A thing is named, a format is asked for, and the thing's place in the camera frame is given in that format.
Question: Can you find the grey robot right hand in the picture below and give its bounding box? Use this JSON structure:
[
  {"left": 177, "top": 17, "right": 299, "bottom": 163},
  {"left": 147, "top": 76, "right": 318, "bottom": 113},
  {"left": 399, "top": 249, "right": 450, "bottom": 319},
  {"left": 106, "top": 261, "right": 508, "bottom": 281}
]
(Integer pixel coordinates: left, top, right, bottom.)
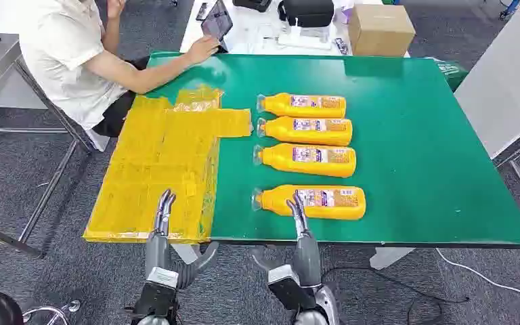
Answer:
[{"left": 249, "top": 191, "right": 323, "bottom": 289}]

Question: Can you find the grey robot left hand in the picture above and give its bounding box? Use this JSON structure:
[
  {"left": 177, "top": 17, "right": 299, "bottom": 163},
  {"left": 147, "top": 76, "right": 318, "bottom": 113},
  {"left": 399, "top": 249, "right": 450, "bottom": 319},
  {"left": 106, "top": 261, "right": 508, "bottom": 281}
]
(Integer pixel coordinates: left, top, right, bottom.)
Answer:
[{"left": 144, "top": 189, "right": 220, "bottom": 290}]

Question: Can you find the orange drink bottle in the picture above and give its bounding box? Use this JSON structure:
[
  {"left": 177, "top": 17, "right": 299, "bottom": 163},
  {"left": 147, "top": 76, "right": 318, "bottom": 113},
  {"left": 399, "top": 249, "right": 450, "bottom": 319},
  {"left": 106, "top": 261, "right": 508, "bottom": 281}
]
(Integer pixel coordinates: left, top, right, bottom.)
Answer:
[
  {"left": 256, "top": 116, "right": 354, "bottom": 147},
  {"left": 253, "top": 143, "right": 358, "bottom": 179},
  {"left": 250, "top": 184, "right": 368, "bottom": 221},
  {"left": 257, "top": 92, "right": 347, "bottom": 119}
]

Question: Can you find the yellow plastic sheet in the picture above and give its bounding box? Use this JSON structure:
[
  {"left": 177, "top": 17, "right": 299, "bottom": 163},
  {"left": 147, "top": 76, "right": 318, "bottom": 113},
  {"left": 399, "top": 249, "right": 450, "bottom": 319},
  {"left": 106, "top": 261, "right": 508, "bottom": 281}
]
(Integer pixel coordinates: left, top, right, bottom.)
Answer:
[{"left": 83, "top": 87, "right": 255, "bottom": 246}]

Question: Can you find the person's right hand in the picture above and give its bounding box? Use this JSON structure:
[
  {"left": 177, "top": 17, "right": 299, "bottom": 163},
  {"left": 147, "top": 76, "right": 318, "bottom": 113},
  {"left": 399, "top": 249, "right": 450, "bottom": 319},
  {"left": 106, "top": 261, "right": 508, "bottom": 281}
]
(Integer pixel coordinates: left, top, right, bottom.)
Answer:
[{"left": 184, "top": 35, "right": 221, "bottom": 66}]

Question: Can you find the person's hand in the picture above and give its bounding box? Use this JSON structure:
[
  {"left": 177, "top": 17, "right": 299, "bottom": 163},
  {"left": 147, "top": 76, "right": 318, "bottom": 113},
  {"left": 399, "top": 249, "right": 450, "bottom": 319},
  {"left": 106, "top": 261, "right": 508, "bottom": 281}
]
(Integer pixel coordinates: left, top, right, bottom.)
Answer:
[
  {"left": 106, "top": 0, "right": 128, "bottom": 20},
  {"left": 184, "top": 35, "right": 221, "bottom": 66}
]

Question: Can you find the person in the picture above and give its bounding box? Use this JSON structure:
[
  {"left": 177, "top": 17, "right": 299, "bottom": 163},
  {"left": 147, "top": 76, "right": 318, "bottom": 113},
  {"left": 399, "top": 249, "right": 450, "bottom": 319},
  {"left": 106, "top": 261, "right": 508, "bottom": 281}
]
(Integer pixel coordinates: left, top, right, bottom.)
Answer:
[{"left": 18, "top": 0, "right": 221, "bottom": 138}]

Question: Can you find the white desk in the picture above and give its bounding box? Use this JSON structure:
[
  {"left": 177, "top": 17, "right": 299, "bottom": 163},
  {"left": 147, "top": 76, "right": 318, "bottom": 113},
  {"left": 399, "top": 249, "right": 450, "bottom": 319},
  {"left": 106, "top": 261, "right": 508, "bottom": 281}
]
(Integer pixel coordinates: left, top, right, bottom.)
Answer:
[{"left": 179, "top": 0, "right": 412, "bottom": 58}]

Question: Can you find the green crate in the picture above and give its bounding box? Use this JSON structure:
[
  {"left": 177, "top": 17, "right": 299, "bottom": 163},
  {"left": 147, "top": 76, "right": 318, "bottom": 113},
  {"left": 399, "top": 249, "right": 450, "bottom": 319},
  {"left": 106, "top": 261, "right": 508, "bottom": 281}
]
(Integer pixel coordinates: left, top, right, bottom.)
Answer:
[{"left": 429, "top": 57, "right": 470, "bottom": 93}]

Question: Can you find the brown cardboard box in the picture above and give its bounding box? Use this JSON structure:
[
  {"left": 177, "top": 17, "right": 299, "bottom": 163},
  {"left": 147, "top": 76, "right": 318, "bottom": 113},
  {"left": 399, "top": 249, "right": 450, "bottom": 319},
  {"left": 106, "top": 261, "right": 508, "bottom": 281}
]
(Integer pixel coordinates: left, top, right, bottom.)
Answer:
[{"left": 347, "top": 3, "right": 417, "bottom": 58}]

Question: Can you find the dark tablet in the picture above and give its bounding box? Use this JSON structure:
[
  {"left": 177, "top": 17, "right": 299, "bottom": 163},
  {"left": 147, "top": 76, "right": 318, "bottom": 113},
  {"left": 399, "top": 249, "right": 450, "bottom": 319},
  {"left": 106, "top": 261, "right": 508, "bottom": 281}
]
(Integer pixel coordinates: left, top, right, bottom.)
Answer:
[{"left": 200, "top": 0, "right": 234, "bottom": 44}]

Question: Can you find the person's left hand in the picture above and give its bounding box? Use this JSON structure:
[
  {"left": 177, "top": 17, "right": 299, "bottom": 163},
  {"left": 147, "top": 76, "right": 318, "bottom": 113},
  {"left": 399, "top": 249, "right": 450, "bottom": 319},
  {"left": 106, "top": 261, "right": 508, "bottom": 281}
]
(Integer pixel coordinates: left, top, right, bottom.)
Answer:
[{"left": 106, "top": 0, "right": 128, "bottom": 20}]

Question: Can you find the black bag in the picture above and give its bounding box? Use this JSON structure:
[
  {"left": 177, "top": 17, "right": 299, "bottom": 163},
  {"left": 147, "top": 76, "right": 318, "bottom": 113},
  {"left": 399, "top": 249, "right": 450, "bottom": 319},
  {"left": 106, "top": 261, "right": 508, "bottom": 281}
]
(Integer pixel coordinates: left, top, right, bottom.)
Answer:
[{"left": 277, "top": 0, "right": 335, "bottom": 28}]

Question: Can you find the black device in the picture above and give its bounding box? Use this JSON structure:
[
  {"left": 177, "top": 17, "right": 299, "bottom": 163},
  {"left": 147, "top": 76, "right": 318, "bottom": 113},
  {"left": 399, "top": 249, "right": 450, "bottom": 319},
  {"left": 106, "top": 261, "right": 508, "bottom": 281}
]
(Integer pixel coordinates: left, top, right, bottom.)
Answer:
[{"left": 232, "top": 0, "right": 273, "bottom": 14}]

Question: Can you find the white panel table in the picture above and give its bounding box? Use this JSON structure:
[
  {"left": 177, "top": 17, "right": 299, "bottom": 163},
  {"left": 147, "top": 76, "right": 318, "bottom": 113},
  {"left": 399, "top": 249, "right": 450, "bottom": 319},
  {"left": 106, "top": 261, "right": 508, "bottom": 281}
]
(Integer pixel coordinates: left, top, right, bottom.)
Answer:
[{"left": 453, "top": 1, "right": 520, "bottom": 225}]

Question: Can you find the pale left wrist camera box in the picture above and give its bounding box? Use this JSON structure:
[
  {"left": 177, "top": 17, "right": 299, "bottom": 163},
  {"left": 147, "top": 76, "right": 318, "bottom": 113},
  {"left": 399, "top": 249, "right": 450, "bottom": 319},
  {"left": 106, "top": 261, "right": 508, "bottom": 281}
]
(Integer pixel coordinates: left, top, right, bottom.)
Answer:
[{"left": 146, "top": 267, "right": 180, "bottom": 289}]

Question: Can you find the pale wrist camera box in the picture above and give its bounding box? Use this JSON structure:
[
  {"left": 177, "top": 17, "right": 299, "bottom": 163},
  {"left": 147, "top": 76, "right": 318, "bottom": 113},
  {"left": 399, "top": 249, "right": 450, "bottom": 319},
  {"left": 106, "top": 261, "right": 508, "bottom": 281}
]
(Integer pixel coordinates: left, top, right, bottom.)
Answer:
[
  {"left": 266, "top": 264, "right": 301, "bottom": 288},
  {"left": 146, "top": 267, "right": 180, "bottom": 289}
]

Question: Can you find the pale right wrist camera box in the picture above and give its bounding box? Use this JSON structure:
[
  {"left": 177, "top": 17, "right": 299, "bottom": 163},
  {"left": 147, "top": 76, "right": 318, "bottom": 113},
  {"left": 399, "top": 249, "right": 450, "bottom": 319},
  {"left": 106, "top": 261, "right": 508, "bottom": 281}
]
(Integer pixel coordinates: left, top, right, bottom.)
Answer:
[{"left": 266, "top": 264, "right": 301, "bottom": 288}]

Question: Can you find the black floor cable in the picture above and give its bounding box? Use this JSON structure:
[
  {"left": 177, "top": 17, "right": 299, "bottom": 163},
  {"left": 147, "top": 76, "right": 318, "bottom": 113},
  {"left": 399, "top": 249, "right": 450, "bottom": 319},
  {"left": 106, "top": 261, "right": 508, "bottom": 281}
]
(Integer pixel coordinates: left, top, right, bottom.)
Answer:
[{"left": 322, "top": 266, "right": 471, "bottom": 325}]

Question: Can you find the white floor cable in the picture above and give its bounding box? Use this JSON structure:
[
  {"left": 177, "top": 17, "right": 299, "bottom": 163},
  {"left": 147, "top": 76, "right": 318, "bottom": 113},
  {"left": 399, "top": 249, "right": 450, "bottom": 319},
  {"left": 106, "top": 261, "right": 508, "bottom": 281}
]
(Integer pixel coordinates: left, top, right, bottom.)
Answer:
[{"left": 435, "top": 248, "right": 520, "bottom": 309}]

